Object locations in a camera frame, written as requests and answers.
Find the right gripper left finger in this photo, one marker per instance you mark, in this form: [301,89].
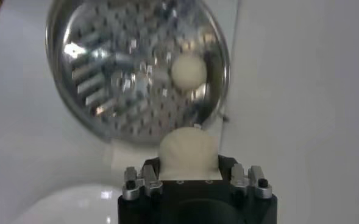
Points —
[142,182]

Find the white round plate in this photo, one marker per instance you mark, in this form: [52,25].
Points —
[69,207]

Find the white steamed baozi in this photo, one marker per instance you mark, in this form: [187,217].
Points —
[189,72]
[188,152]

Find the perforated stainless steamer basket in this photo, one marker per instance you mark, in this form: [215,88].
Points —
[121,61]

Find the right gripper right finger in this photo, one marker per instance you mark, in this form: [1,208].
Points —
[252,182]

